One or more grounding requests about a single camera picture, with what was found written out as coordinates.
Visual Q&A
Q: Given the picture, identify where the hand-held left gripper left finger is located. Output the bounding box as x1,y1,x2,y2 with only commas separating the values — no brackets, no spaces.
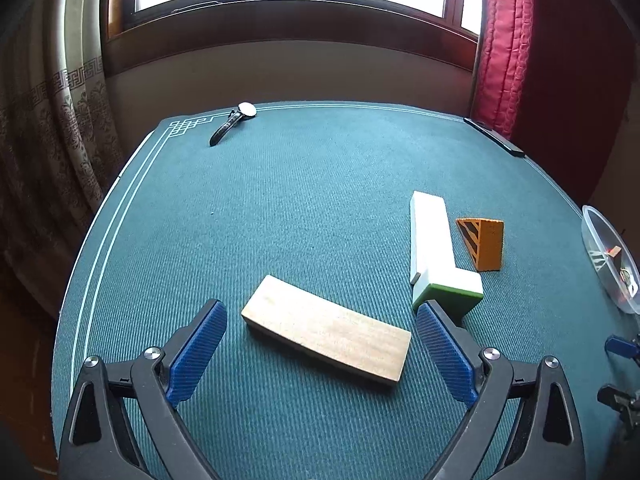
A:
59,298,229,480

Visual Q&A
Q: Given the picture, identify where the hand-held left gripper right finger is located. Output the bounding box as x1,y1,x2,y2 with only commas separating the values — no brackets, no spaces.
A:
415,300,587,480

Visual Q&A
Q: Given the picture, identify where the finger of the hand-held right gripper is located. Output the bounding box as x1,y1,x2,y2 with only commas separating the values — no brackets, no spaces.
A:
597,383,640,427
604,335,640,361

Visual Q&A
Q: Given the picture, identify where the white block with green edge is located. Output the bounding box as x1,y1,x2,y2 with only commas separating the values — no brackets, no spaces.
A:
410,266,485,322

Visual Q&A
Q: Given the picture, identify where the clear plastic bowl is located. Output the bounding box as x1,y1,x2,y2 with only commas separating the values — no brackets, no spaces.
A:
580,204,640,316

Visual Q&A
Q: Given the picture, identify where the wooden block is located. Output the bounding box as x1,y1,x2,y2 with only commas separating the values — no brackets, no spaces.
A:
240,274,412,387

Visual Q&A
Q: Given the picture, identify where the orange striped wedge block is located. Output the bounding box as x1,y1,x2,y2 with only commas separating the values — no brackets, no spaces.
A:
455,217,505,273

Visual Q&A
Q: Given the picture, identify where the long white block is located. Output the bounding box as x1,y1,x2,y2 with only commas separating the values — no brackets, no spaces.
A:
409,190,458,286

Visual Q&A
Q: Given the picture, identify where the black smartphone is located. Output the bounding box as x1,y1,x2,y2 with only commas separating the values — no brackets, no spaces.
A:
463,117,525,157

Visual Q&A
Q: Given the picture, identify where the beige patterned curtain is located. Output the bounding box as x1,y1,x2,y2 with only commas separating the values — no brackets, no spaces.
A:
0,0,124,313

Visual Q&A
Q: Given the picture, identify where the red curtain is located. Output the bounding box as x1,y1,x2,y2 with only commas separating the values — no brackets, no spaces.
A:
470,0,537,142

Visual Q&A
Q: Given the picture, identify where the black strap wristwatch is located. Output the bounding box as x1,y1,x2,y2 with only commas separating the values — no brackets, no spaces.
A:
209,102,258,148

